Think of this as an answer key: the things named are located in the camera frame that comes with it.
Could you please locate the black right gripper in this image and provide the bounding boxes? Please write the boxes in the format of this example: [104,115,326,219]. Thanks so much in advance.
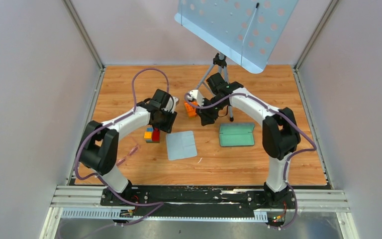
[195,97,226,127]

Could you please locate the light blue cleaning cloth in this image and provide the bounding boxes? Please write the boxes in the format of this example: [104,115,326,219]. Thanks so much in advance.
[166,131,197,161]

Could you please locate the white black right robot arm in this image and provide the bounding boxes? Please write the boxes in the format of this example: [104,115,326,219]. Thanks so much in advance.
[186,73,301,208]

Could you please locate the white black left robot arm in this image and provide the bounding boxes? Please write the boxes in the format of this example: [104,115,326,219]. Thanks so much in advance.
[74,89,179,206]

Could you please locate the pink transparent sunglasses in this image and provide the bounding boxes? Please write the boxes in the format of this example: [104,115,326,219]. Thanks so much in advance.
[115,144,140,167]

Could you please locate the orange D-shaped toy block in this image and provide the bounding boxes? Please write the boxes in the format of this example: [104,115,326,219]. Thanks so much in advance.
[184,102,198,118]

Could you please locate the stacked colourful toy bricks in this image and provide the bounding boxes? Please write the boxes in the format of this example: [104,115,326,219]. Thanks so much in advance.
[143,127,160,143]

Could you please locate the grey tripod stand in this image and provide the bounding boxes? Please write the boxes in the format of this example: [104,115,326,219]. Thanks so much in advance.
[188,52,235,122]

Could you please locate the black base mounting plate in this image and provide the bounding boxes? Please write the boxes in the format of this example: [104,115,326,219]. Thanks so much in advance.
[100,185,296,221]

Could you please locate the perforated light blue stand tray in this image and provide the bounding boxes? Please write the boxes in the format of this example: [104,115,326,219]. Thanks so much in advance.
[174,0,298,74]

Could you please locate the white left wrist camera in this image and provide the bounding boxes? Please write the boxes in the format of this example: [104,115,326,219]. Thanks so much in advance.
[166,96,179,112]

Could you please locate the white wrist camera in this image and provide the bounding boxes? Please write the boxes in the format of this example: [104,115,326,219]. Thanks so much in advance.
[166,96,179,112]
[189,89,204,107]

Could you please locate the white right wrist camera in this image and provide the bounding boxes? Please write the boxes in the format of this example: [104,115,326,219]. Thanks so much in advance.
[189,89,204,107]

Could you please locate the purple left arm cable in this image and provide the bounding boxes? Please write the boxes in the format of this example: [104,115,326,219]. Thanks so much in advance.
[74,68,170,228]

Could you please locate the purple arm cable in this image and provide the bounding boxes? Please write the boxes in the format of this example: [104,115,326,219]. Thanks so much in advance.
[74,68,170,228]
[184,92,317,230]

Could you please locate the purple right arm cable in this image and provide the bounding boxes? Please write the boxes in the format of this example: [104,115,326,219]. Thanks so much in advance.
[184,92,317,230]

